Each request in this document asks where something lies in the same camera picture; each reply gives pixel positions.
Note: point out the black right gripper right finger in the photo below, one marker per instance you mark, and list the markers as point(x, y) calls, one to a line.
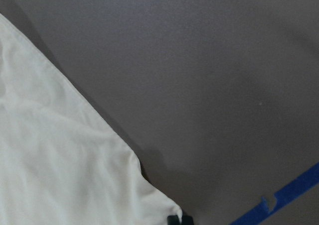
point(187, 220)

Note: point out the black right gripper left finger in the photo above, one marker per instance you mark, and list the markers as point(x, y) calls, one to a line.
point(173, 220)

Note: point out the beige long-sleeve printed shirt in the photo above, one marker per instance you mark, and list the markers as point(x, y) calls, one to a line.
point(60, 162)

